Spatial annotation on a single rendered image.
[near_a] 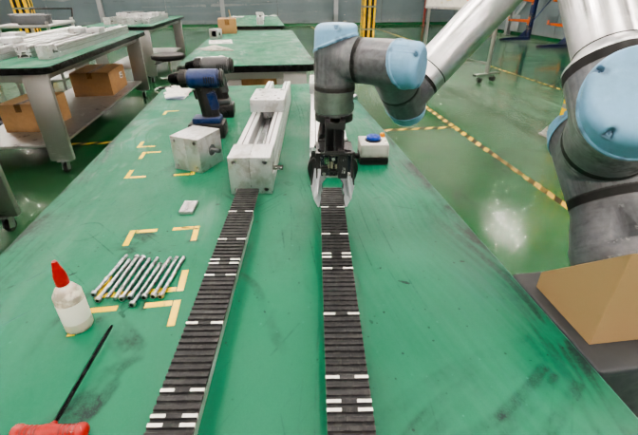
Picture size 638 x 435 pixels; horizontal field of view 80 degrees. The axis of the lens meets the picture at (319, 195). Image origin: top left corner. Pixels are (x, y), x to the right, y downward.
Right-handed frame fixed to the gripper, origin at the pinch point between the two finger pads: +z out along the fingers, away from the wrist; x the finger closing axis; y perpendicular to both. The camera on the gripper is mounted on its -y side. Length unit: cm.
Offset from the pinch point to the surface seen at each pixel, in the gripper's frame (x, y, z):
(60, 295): -38, 33, -4
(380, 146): 14.3, -26.0, -2.2
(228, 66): -35, -74, -15
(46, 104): -189, -191, 29
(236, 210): -20.0, 4.3, -0.1
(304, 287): -5.6, 24.2, 3.2
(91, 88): -239, -338, 51
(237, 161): -21.6, -9.0, -5.2
